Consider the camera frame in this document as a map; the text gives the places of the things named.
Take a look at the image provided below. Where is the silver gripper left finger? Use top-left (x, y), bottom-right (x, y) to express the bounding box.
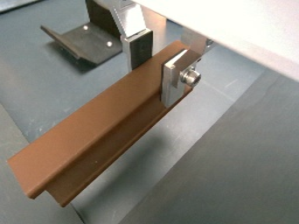
top-left (110, 0), bottom-right (153, 70)

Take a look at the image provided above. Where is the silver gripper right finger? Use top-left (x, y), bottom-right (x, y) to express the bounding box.
top-left (161, 28), bottom-right (213, 108)

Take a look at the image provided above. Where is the brown arch block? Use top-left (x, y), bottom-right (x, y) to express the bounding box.
top-left (7, 41), bottom-right (186, 206)

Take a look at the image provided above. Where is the dark grey cradle fixture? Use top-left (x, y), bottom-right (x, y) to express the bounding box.
top-left (41, 0), bottom-right (122, 66)

